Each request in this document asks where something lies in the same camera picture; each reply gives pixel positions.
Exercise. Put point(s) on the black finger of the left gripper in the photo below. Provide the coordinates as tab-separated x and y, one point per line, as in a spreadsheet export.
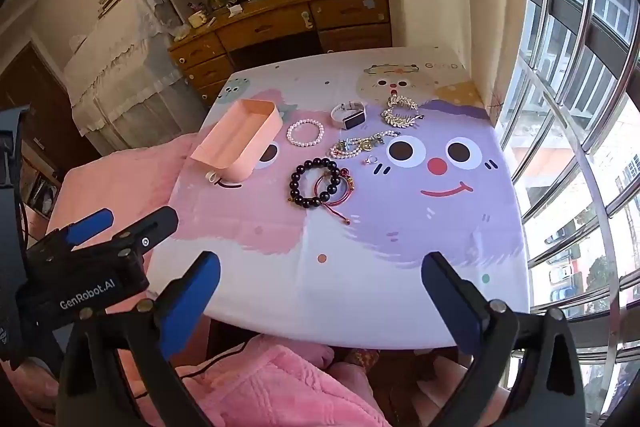
150	229

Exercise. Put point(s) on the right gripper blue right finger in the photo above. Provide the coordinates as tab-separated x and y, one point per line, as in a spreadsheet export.
460	305

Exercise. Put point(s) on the pink jewelry box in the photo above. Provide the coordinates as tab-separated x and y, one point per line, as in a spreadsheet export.
233	147

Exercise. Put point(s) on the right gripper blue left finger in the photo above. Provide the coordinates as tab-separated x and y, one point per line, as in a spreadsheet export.
180	305

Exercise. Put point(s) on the cartoon printed tablecloth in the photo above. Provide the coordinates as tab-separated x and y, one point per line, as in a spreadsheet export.
315	245

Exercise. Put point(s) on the silver ring pink stone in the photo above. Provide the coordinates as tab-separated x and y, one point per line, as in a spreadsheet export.
370	160

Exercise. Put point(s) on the wooden desk with drawers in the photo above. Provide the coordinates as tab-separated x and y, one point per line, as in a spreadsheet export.
271	31

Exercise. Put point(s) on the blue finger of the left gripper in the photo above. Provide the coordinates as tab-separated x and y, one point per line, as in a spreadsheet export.
81	231

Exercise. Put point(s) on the gold leaf hair comb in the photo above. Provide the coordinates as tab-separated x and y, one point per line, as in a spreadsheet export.
401	112

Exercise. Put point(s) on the pink smart watch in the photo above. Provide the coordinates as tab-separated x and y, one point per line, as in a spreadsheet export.
349	115

